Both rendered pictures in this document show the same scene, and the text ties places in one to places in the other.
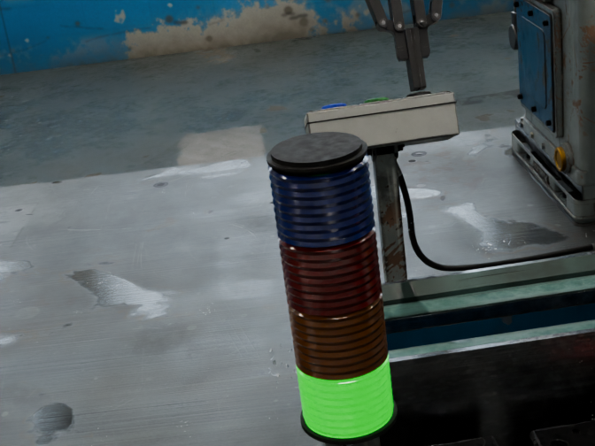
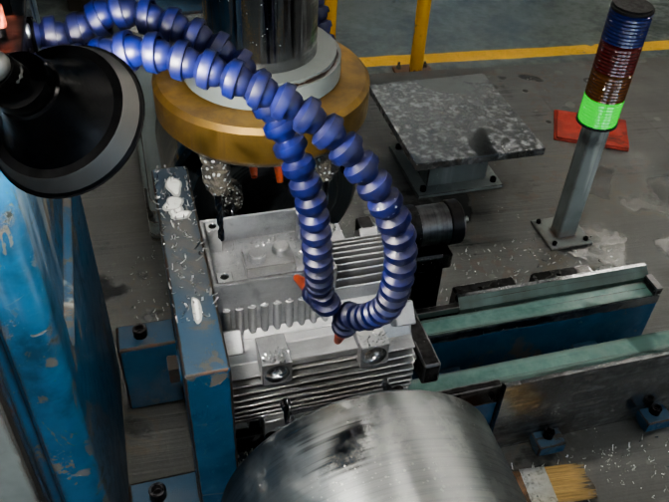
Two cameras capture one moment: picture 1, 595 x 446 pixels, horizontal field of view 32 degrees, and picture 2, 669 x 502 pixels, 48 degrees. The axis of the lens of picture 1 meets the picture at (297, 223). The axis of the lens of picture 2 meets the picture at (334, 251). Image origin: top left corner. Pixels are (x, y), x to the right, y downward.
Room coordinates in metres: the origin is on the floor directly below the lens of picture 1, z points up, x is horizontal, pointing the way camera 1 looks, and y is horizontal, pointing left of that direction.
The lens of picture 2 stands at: (1.46, -0.67, 1.64)
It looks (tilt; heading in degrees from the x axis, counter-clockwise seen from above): 42 degrees down; 164
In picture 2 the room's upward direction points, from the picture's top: 3 degrees clockwise
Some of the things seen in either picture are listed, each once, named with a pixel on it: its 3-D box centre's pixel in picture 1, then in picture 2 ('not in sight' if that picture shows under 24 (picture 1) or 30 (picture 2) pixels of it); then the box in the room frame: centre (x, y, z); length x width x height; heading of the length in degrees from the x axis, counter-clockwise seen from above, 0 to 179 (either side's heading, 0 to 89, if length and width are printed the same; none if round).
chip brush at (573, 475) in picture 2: not in sight; (514, 489); (1.03, -0.30, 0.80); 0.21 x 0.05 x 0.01; 86
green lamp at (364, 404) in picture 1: (345, 387); (600, 108); (0.58, -0.02, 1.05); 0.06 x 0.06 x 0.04
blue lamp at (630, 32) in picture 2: (321, 195); (626, 25); (0.58, -0.02, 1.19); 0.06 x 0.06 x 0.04
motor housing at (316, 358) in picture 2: not in sight; (303, 325); (0.90, -0.55, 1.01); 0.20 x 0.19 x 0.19; 92
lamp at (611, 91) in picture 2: (337, 326); (608, 82); (0.58, -0.02, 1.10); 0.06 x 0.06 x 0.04
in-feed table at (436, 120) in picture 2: not in sight; (448, 141); (0.35, -0.15, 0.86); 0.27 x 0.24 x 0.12; 2
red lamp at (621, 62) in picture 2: (329, 262); (617, 54); (0.58, -0.02, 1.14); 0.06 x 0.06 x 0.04
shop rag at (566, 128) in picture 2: not in sight; (590, 128); (0.28, 0.20, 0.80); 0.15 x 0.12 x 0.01; 64
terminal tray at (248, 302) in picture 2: not in sight; (267, 269); (0.90, -0.59, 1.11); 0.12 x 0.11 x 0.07; 92
